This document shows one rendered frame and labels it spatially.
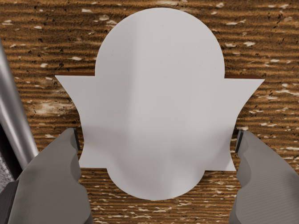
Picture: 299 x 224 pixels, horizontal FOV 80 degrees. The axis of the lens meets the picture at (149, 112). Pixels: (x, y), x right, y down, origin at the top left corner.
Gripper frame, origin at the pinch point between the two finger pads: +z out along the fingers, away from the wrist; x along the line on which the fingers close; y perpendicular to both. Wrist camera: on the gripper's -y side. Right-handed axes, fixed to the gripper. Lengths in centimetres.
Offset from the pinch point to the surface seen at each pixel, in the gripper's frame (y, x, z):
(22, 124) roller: 1.5, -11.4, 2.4
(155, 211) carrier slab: 10.1, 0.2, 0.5
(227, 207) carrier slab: 9.3, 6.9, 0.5
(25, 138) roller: 3.0, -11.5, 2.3
